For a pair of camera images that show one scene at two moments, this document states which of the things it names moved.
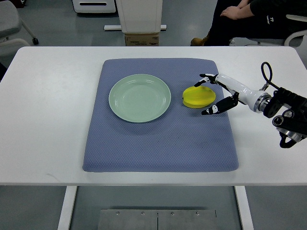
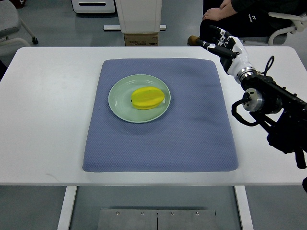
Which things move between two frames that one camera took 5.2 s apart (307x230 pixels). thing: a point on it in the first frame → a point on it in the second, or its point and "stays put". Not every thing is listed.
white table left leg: x=64 y=223 stays put
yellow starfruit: x=197 y=97 → x=147 y=97
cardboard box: x=142 y=39 stays put
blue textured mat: x=183 y=139 stays put
